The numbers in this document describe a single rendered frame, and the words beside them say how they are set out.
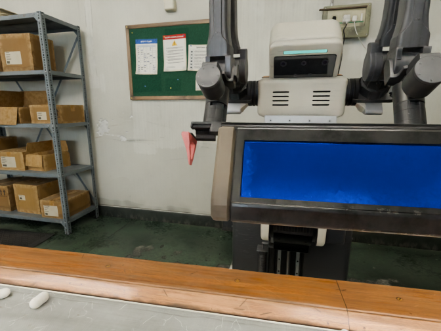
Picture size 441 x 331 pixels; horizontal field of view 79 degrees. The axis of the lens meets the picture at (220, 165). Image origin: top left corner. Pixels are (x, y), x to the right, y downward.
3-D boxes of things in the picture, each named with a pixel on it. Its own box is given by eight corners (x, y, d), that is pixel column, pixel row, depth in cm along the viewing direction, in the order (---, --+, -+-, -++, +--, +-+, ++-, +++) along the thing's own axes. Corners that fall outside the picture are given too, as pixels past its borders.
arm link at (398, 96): (415, 88, 61) (387, 89, 63) (431, 71, 55) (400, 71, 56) (417, 116, 60) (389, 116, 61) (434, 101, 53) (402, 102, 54)
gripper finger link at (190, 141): (205, 161, 61) (210, 123, 63) (176, 160, 62) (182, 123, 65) (212, 169, 67) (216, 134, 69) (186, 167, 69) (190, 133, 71)
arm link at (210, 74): (239, 69, 71) (208, 70, 73) (232, 39, 60) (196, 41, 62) (235, 111, 68) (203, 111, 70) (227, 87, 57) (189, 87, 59)
